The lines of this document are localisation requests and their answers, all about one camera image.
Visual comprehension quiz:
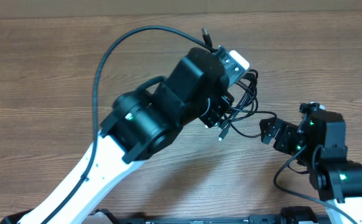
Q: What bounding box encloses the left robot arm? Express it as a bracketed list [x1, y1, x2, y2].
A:
[3, 47, 250, 223]

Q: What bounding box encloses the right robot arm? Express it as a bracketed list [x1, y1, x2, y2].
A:
[259, 102, 362, 223]

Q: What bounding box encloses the thick black usb cable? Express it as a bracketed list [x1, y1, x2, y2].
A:
[201, 27, 259, 141]

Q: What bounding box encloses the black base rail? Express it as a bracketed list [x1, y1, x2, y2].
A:
[82, 206, 331, 224]

